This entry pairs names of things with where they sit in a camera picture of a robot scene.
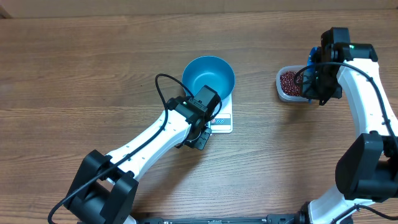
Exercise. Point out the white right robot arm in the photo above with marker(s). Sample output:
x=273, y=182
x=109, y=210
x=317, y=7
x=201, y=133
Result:
x=367, y=172

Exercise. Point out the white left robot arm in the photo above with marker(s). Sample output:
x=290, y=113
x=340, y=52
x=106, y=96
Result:
x=105, y=186

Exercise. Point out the blue plastic measuring scoop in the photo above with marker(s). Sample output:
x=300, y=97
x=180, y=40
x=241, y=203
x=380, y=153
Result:
x=312, y=57

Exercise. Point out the clear plastic food container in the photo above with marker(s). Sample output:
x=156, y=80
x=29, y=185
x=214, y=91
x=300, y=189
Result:
x=282, y=96

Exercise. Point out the blue metal bowl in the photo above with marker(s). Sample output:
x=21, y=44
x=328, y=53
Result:
x=212, y=71

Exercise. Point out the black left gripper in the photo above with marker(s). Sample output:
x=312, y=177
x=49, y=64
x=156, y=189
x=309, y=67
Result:
x=201, y=142

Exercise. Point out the red adzuki beans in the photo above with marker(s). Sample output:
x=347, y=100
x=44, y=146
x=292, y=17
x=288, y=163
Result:
x=288, y=85

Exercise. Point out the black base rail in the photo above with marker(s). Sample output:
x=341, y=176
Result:
x=217, y=220

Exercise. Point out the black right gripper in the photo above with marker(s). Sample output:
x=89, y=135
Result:
x=310, y=92

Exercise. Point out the white digital kitchen scale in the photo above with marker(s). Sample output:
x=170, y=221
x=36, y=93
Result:
x=222, y=119

